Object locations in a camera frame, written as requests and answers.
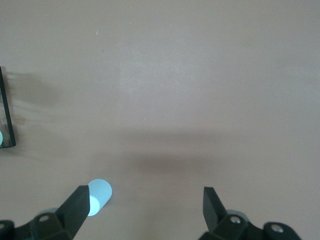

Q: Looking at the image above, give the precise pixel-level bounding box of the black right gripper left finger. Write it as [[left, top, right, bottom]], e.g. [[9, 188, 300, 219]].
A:
[[17, 185, 91, 240]]

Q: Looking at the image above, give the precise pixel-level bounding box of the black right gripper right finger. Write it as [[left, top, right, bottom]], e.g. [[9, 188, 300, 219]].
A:
[[197, 186, 266, 240]]

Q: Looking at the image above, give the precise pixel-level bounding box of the black wire cup holder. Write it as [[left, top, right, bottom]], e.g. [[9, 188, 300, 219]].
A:
[[0, 65, 17, 150]]

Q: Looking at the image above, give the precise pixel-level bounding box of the light blue plastic cup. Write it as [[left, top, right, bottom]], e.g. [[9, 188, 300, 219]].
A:
[[87, 178, 113, 217]]

